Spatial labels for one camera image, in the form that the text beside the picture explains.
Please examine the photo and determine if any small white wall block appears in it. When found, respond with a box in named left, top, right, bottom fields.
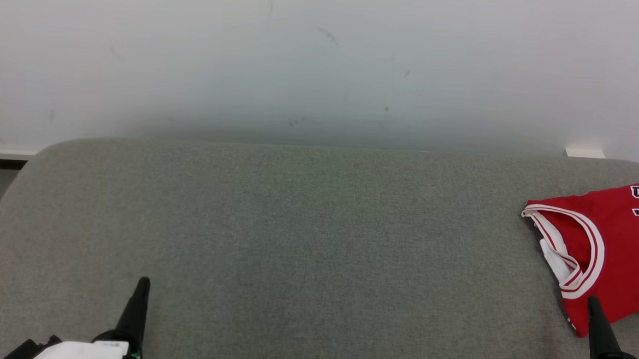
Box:
left=565, top=147, right=607, bottom=160

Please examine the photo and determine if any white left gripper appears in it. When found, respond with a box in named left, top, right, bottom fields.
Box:
left=31, top=272, right=152, bottom=359

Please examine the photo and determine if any red jersey with white sleeves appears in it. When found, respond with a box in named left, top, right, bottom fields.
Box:
left=515, top=178, right=639, bottom=341

